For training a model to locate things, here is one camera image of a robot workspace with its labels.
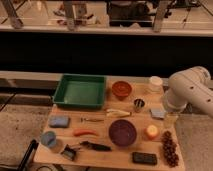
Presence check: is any dark red grape bunch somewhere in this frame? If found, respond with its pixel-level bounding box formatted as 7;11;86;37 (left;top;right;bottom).
162;131;179;167

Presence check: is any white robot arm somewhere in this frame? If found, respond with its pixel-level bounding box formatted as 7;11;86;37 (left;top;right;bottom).
162;66;213;118

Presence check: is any orange bowl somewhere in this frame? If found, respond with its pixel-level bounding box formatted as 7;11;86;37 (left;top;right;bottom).
112;81;132;99

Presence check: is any green plastic tray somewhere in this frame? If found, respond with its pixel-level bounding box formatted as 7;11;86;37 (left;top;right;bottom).
53;74;106;109

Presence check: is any small metal cup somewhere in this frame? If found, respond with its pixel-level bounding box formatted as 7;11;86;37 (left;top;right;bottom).
134;98;145;112

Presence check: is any small metal spoon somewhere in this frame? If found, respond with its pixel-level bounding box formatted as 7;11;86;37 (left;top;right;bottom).
80;118;104;122

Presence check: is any purple bowl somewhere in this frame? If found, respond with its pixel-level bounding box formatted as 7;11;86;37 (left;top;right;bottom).
108;119;137;147

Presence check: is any wooden board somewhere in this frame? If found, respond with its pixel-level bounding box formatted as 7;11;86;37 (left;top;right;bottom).
34;83;185;171

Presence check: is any blue cloth sponge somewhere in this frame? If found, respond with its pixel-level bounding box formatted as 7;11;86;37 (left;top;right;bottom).
48;116;70;128

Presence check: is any blue-grey sponge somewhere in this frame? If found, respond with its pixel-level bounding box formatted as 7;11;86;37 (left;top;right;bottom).
150;108;165;119

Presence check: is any orange round fruit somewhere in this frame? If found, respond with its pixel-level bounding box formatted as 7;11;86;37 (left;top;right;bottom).
145;125;159;140

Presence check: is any black rectangular remote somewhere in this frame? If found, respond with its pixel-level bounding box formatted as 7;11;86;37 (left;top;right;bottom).
132;152;157;165

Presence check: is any black handled tool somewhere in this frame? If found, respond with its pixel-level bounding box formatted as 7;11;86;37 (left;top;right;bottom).
80;141;111;151

